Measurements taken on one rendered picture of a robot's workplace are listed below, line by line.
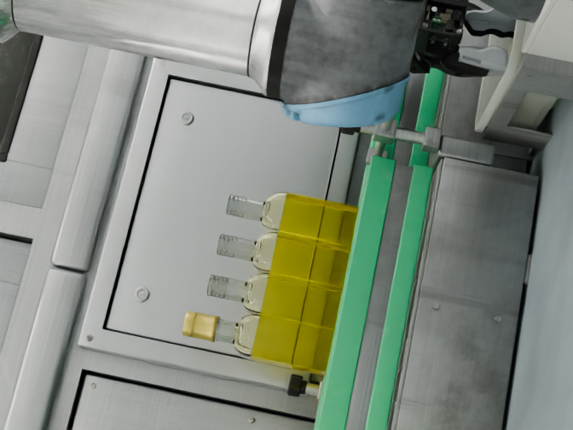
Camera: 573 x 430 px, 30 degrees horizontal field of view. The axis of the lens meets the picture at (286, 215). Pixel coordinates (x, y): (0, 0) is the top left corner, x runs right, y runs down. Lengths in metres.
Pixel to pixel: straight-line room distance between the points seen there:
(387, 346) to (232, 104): 0.53
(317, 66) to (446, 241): 0.39
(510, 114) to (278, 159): 0.44
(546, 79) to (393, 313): 0.33
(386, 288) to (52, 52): 0.73
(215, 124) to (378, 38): 0.68
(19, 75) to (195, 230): 0.40
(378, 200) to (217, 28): 0.40
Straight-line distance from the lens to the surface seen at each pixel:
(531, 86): 1.25
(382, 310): 1.31
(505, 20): 1.39
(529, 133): 1.38
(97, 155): 1.65
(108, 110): 1.68
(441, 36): 1.34
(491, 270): 1.32
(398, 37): 1.02
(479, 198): 1.34
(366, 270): 1.32
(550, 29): 1.03
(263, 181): 1.62
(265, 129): 1.65
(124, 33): 1.05
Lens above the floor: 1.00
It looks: 2 degrees up
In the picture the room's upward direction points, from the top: 78 degrees counter-clockwise
